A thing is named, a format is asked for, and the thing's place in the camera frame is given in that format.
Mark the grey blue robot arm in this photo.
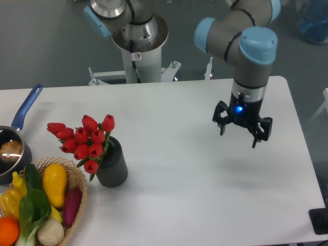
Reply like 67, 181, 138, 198
84, 1, 281, 143

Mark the bread roll in pan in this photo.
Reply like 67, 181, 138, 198
1, 140, 23, 162

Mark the green cucumber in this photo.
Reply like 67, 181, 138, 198
25, 163, 43, 191

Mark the blue bin in background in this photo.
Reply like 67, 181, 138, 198
297, 0, 327, 45

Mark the yellow squash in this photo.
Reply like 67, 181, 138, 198
43, 163, 67, 209

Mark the small yellow pepper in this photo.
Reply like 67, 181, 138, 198
12, 172, 27, 195

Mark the beige garlic bulb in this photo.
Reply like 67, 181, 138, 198
37, 218, 65, 246

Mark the woven wicker basket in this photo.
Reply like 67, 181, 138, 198
0, 157, 88, 246

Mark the yellow banana piece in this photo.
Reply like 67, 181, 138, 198
49, 206, 63, 223

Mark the purple eggplant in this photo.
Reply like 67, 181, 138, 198
63, 187, 83, 227

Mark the red tulip bouquet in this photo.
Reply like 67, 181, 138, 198
47, 114, 115, 180

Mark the black device at table edge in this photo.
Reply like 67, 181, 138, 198
309, 208, 327, 235

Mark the dark grey ribbed vase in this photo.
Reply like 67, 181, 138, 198
96, 136, 128, 188

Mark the green bok choy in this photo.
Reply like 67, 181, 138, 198
15, 188, 52, 246

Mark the yellow bell pepper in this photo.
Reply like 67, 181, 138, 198
1, 189, 23, 219

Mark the orange fruit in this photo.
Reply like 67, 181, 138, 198
1, 217, 19, 245

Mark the blue handled saucepan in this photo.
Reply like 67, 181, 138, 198
1, 84, 43, 185

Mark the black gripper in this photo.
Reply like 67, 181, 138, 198
212, 87, 273, 149

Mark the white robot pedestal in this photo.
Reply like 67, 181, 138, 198
88, 12, 215, 86

